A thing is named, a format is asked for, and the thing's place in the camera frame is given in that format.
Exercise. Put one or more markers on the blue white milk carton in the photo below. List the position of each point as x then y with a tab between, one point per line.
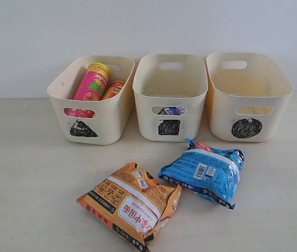
172	111

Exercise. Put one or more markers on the yellow chips can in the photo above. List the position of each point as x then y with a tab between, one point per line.
114	88

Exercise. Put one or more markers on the pink chips can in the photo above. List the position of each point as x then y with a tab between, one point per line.
94	83

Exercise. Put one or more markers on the blue noodle packet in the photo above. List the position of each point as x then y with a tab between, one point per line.
211	173

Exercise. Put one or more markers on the cream bin with square mark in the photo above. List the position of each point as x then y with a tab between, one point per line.
170	80

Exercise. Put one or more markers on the cream bin with triangle mark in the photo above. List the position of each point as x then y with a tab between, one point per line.
93	122

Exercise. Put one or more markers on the orange noodle packet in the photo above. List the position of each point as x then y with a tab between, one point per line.
133	204

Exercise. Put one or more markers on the cream bin with circle mark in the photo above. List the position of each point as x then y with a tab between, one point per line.
247	95

